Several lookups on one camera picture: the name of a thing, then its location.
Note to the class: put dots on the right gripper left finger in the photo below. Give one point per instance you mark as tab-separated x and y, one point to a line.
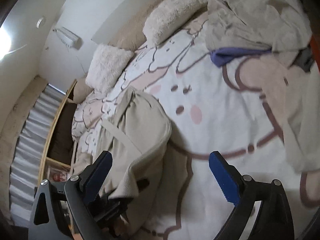
47	220

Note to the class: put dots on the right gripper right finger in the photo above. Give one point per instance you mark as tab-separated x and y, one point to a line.
274	219

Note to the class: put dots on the beige waffle pants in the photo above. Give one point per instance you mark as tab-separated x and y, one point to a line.
146	172

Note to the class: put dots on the pile of unfolded clothes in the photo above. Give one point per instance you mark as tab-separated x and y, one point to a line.
240	27

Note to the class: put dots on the red doll display case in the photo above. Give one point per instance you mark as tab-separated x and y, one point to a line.
57	174

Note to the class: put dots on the grey window curtain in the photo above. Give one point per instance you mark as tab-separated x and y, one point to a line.
25	166

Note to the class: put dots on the beige curtain valance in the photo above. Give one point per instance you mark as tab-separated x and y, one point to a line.
10	132

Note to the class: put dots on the bear print bed cover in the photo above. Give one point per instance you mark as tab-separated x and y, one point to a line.
236	109

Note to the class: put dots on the large white fluffy pillow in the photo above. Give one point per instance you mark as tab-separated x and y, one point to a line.
106	67

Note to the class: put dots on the long beige bolster blanket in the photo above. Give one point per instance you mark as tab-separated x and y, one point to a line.
146	70

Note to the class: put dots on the round ceiling light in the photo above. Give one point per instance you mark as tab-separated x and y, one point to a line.
40	22

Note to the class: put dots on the small white fluffy pillow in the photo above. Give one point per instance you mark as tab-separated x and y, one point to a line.
165	19

